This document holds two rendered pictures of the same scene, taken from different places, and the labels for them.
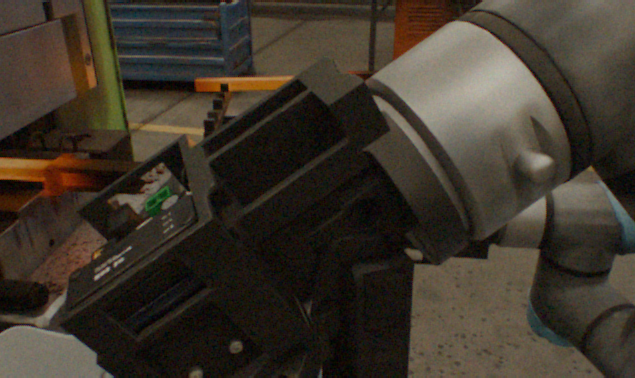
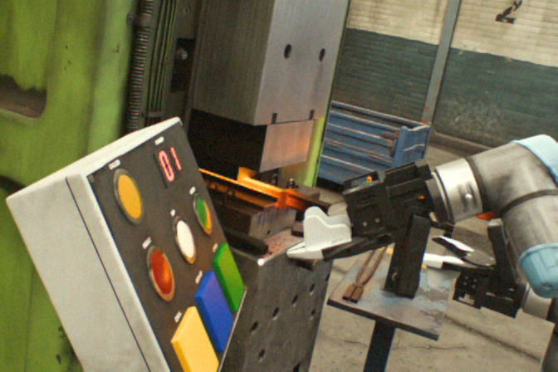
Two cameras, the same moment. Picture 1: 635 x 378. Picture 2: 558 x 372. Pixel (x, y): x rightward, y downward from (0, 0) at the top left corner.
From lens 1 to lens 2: 0.59 m
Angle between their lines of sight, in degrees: 24
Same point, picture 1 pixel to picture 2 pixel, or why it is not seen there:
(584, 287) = not seen: outside the picture
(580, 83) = (484, 179)
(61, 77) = (304, 149)
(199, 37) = (374, 151)
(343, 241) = (413, 207)
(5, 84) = (284, 144)
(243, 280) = (385, 200)
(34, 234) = (265, 222)
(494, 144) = (457, 188)
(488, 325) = not seen: outside the picture
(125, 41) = not seen: hidden behind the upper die
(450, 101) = (449, 175)
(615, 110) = (494, 189)
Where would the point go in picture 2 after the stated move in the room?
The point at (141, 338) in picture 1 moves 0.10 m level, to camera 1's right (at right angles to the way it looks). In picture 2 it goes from (358, 206) to (438, 229)
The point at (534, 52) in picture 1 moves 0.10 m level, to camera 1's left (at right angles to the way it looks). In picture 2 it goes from (474, 168) to (396, 149)
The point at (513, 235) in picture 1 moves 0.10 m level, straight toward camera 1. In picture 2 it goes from (531, 303) to (504, 315)
